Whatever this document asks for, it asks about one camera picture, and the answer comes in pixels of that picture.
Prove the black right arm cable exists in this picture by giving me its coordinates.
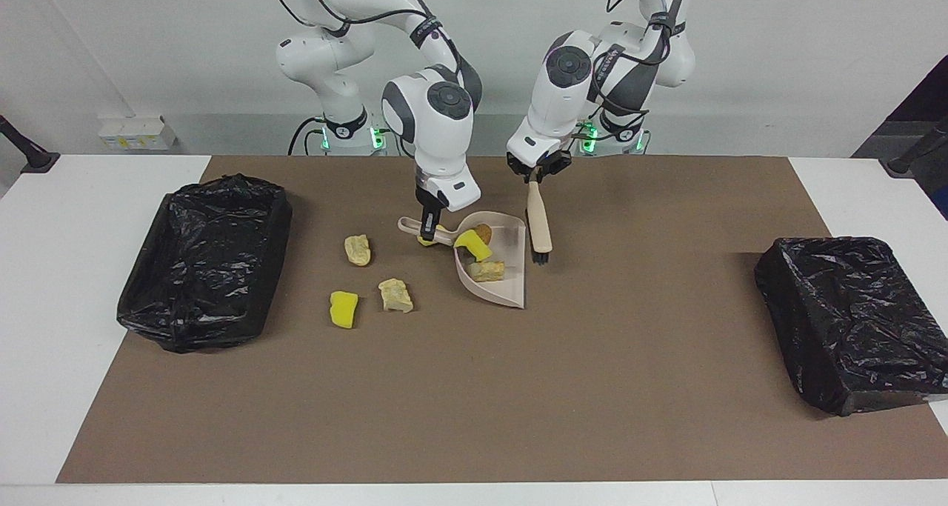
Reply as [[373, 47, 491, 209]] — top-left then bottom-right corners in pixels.
[[263, 0, 475, 155]]

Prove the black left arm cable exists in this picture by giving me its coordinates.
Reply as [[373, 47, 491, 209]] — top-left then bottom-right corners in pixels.
[[574, 0, 671, 147]]

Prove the black bag lined bin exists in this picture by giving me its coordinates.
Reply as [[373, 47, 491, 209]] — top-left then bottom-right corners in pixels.
[[754, 236, 948, 417], [116, 174, 293, 354]]

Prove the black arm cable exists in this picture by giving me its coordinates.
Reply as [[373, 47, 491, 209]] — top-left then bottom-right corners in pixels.
[[574, 0, 671, 147], [263, 0, 475, 155]]

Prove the brown paper table mat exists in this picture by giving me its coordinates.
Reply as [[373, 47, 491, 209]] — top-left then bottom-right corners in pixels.
[[56, 155, 948, 485]]

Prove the dark grey background furniture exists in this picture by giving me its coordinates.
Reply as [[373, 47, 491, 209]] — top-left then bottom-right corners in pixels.
[[852, 53, 948, 222]]

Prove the beige plastic dustpan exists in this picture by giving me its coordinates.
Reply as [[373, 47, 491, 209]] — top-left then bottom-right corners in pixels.
[[398, 211, 528, 310]]

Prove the beige handled black bristle brush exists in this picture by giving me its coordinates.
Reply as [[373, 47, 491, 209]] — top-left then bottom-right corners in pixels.
[[524, 180, 553, 264]]

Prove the white wall socket box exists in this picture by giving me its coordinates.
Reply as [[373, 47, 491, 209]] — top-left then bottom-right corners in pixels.
[[99, 116, 178, 151]]

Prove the rectangular yellow sponge piece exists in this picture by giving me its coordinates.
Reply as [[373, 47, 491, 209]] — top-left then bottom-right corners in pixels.
[[330, 290, 359, 330]]

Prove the beige piece with flap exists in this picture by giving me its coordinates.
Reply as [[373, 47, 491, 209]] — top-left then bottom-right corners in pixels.
[[378, 278, 414, 314]]

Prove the notched yellow sponge piece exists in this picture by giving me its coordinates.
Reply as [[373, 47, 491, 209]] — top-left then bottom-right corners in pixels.
[[453, 229, 493, 263]]

